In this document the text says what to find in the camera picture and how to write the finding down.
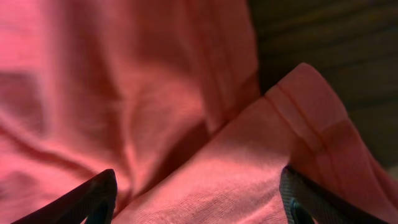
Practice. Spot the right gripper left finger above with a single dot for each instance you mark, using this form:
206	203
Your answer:
92	202

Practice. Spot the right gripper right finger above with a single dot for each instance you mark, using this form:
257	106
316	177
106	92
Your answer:
306	202

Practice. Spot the red printed t-shirt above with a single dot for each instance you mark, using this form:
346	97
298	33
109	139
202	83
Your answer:
165	94

